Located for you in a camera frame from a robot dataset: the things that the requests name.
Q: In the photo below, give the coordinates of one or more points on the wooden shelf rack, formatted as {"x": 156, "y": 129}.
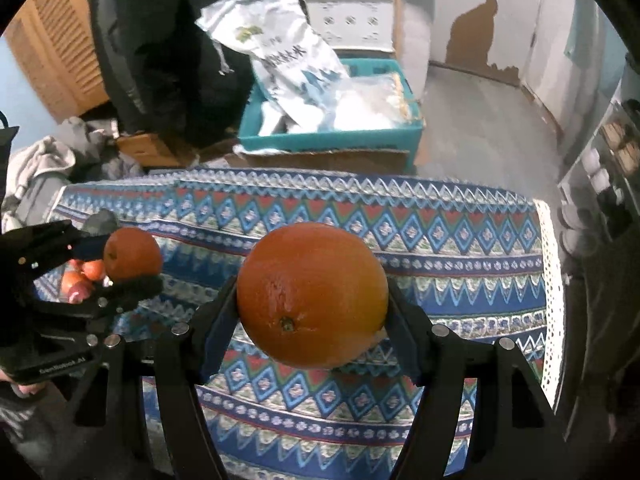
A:
{"x": 395, "y": 5}

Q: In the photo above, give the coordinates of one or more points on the wooden louvered door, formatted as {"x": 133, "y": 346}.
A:
{"x": 52, "y": 43}

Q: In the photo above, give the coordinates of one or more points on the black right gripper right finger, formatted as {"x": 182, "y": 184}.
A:
{"x": 515, "y": 433}

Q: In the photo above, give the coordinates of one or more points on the grey white clothes pile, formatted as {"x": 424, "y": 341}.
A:
{"x": 76, "y": 152}

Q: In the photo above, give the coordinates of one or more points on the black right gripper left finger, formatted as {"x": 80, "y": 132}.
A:
{"x": 108, "y": 440}

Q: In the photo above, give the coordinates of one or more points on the grey shoe rack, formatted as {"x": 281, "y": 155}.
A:
{"x": 600, "y": 190}

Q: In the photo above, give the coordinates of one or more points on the large orange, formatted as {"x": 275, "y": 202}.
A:
{"x": 312, "y": 296}
{"x": 72, "y": 278}

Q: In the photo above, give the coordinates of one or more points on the brown cardboard box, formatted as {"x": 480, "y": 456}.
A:
{"x": 153, "y": 151}

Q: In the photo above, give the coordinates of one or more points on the left hand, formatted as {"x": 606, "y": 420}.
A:
{"x": 13, "y": 391}

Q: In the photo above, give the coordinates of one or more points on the teal plastic crate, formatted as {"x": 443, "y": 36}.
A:
{"x": 405, "y": 138}

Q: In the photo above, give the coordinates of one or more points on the white perforated storage box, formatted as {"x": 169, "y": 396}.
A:
{"x": 354, "y": 25}

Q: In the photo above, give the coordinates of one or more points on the blue patterned tablecloth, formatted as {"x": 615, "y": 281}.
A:
{"x": 301, "y": 392}

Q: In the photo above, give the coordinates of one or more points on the clear plastic bag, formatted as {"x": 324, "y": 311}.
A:
{"x": 367, "y": 103}

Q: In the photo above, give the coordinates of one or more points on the dark hanging coat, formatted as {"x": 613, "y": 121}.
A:
{"x": 164, "y": 75}

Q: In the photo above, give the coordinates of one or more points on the dark red apple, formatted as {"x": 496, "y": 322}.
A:
{"x": 79, "y": 292}

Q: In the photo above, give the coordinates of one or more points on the white printed rice bag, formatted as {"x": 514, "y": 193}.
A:
{"x": 292, "y": 63}

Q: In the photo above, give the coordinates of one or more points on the green patterned glass bowl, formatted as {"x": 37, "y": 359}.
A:
{"x": 103, "y": 222}

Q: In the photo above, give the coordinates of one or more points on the small orange tangerine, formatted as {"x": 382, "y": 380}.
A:
{"x": 131, "y": 253}
{"x": 94, "y": 270}

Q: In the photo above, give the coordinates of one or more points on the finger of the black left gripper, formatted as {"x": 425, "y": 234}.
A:
{"x": 127, "y": 295}
{"x": 85, "y": 247}

